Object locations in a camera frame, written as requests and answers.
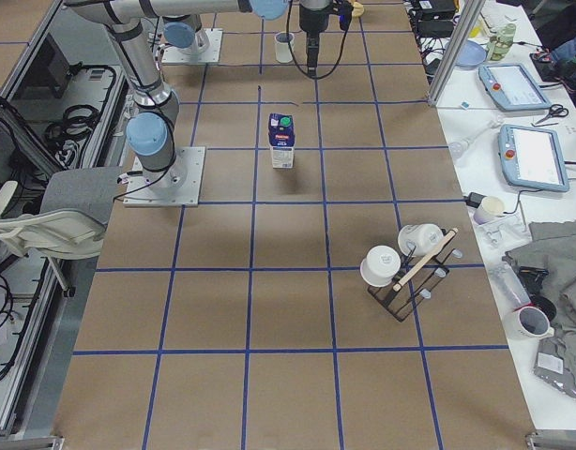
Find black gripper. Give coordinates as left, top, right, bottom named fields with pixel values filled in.
left=298, top=0, right=353, bottom=76

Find white mug grey inside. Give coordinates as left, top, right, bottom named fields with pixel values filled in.
left=274, top=32, right=295, bottom=64

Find blue Pascual milk carton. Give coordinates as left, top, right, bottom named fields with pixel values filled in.
left=268, top=112, right=296, bottom=169

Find white cream cup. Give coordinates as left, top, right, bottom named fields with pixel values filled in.
left=473, top=196, right=505, bottom=225

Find white plastic spoon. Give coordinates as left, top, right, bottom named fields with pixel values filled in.
left=448, top=119, right=502, bottom=164

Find upper blue teach pendant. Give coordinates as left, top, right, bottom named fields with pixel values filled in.
left=477, top=64, right=552, bottom=112

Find blue teach pendant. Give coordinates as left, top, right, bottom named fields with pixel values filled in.
left=497, top=125, right=569, bottom=192
left=477, top=64, right=552, bottom=112

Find white mug on rack rear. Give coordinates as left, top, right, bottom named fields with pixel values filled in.
left=398, top=223, right=444, bottom=257

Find white mug on rack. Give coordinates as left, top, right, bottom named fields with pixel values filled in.
left=359, top=245, right=401, bottom=288
left=398, top=223, right=444, bottom=257

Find lower blue teach pendant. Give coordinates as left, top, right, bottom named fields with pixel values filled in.
left=497, top=125, right=569, bottom=192

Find black scissors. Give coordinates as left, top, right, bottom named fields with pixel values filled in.
left=532, top=103, right=569, bottom=127

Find grey office chair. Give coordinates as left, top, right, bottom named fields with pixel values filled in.
left=0, top=166, right=122, bottom=297

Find grey cloth pile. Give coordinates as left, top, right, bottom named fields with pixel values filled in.
left=502, top=217, right=576, bottom=407

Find white red rim mug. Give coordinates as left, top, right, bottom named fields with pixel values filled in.
left=502, top=306, right=554, bottom=340

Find grey plastic bag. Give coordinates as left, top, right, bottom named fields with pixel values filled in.
left=534, top=337, right=576, bottom=396

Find aluminium frame post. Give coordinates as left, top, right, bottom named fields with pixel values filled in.
left=427, top=0, right=485, bottom=107

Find black wire mug rack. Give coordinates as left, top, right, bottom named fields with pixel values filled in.
left=367, top=228, right=462, bottom=323

